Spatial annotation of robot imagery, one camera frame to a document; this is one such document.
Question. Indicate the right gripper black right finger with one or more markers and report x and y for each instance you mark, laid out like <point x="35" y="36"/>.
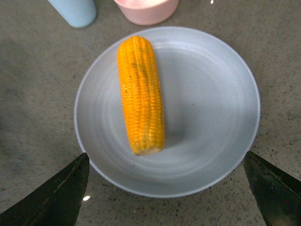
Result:
<point x="277" y="194"/>

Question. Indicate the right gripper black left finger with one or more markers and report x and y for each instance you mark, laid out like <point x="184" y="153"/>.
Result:
<point x="56" y="202"/>

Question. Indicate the yellow corn cob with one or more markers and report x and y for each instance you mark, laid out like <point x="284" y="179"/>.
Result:
<point x="141" y="96"/>

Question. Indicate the light blue plate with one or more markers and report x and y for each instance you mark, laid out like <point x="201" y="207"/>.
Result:
<point x="212" y="112"/>

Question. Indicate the light blue cup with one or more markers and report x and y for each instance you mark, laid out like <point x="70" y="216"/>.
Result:
<point x="77" y="13"/>

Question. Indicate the pink bowl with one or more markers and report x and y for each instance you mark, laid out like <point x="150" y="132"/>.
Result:
<point x="147" y="12"/>

